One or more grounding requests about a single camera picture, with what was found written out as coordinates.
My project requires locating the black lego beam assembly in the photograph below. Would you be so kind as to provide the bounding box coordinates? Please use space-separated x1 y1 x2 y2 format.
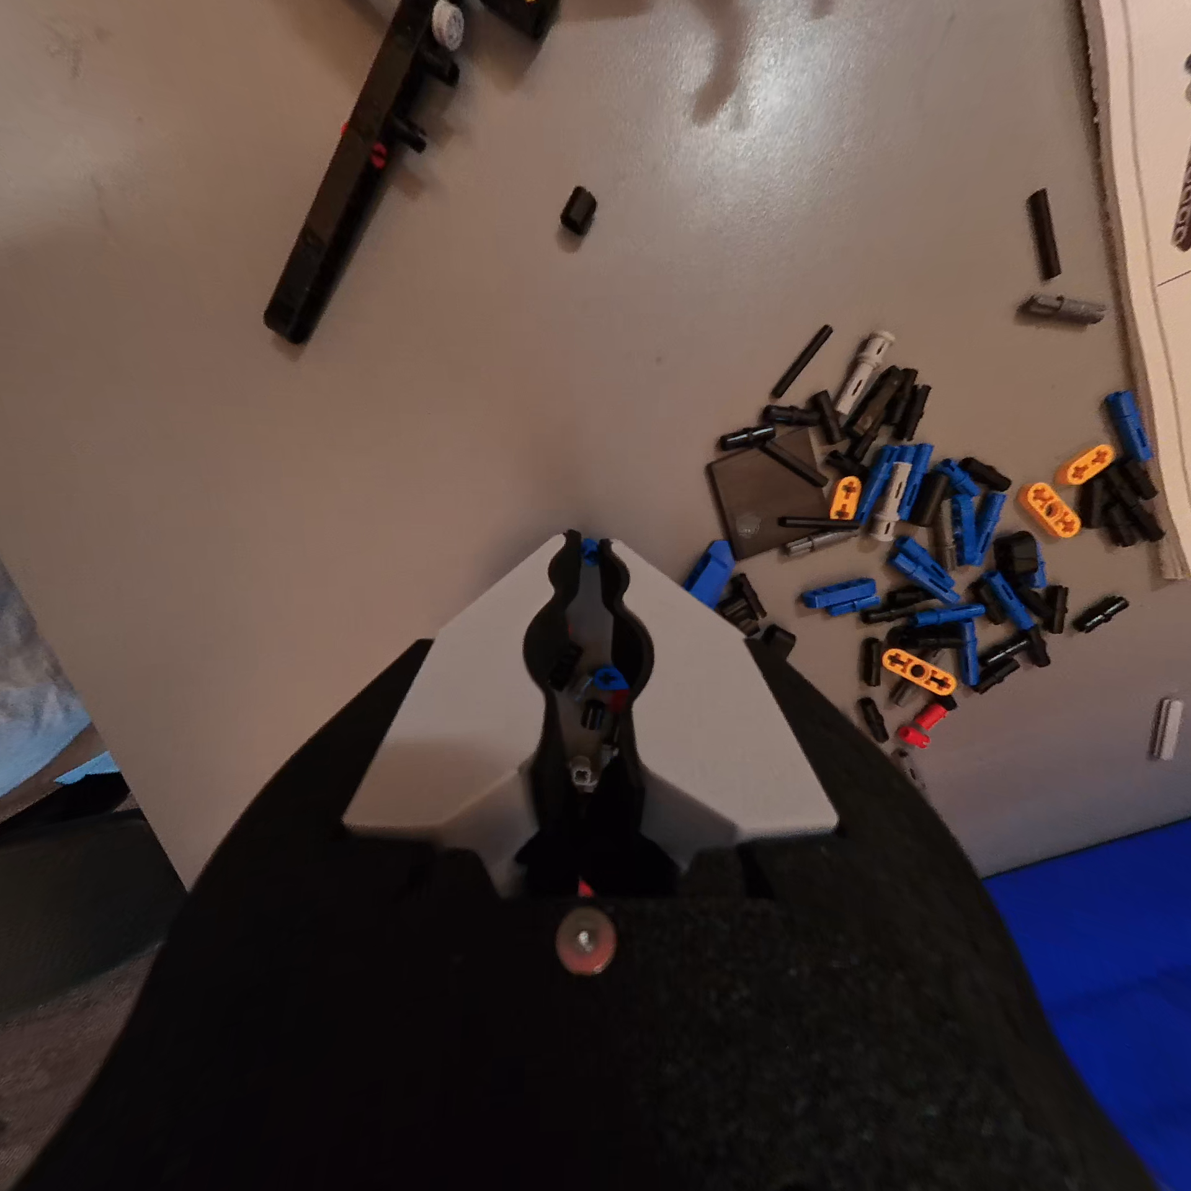
263 0 566 347

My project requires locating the pile of small lego pieces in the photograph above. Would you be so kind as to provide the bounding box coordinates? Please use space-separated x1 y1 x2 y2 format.
682 321 1170 757

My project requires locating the blue plastic bin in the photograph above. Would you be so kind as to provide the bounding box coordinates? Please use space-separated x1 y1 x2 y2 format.
981 816 1191 1191

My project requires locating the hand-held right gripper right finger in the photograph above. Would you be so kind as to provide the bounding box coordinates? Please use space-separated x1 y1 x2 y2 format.
596 537 841 880

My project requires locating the dark lego pin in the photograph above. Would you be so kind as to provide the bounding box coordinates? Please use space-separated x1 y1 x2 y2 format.
1018 292 1109 327

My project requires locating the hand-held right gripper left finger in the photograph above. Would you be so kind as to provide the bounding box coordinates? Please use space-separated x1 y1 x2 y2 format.
341 530 584 896

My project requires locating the black lego pin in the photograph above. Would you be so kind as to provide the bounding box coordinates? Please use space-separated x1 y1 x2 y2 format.
1025 188 1065 282

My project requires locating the open lego instruction booklet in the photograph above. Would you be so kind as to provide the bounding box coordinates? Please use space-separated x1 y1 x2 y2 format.
1079 0 1191 584

